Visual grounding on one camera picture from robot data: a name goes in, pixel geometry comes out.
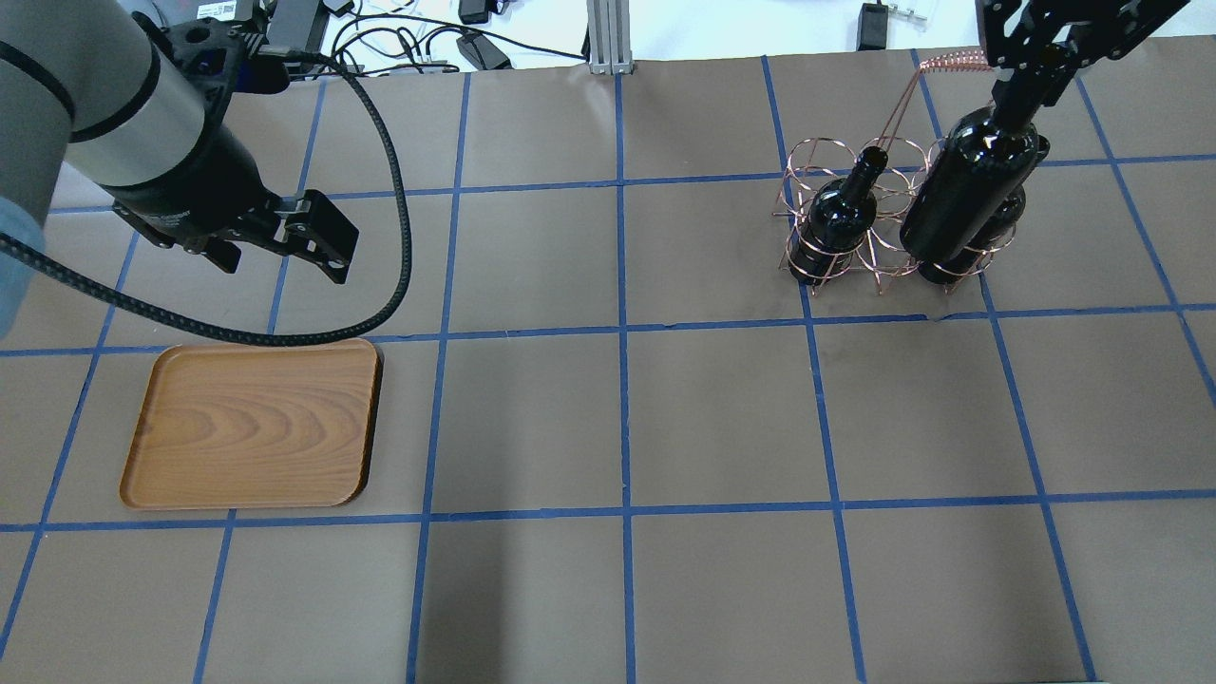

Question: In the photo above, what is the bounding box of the wooden tray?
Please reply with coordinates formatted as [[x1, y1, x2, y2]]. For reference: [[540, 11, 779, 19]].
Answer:
[[119, 340, 382, 511]]

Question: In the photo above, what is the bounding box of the black power adapter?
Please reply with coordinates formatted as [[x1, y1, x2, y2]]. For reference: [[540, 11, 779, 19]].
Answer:
[[856, 1, 890, 51]]

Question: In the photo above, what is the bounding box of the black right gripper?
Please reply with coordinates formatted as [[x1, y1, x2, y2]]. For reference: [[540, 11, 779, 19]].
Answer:
[[976, 1, 1189, 124]]

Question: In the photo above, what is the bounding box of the aluminium frame post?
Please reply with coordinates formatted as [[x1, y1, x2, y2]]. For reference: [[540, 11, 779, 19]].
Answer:
[[586, 0, 636, 75]]

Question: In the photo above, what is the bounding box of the dark wine bottle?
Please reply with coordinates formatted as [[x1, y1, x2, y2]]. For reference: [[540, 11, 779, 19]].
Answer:
[[917, 184, 1026, 288], [788, 144, 886, 287], [900, 103, 1038, 263]]

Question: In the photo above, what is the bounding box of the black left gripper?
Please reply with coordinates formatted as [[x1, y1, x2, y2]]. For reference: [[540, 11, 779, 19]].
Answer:
[[112, 128, 360, 285]]

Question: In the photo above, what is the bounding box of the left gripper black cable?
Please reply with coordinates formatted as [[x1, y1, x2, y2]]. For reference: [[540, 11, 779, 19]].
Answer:
[[0, 52, 413, 347]]

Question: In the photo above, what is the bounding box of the copper wire bottle basket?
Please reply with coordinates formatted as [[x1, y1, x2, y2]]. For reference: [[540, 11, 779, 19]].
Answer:
[[773, 47, 992, 297]]

